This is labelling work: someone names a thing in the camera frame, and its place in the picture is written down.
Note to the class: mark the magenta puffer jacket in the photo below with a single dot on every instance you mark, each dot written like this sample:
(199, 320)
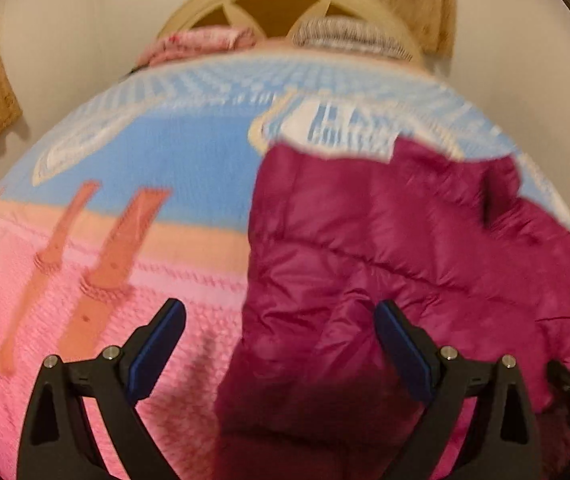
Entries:
(365, 260)

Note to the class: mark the cream wooden headboard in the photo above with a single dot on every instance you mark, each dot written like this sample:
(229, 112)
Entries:
(205, 7)

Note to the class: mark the pink and blue printed blanket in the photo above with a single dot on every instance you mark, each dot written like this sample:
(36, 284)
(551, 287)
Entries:
(165, 160)

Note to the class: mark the pink floral pillow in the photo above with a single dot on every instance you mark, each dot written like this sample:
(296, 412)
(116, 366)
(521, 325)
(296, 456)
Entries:
(195, 42)

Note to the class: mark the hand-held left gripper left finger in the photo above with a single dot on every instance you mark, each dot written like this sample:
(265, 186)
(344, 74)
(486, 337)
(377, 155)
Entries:
(157, 350)

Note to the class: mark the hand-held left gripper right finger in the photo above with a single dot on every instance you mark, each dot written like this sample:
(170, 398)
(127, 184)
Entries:
(402, 350)

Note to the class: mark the grey striped pillow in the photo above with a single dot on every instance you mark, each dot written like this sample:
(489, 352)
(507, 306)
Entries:
(345, 32)

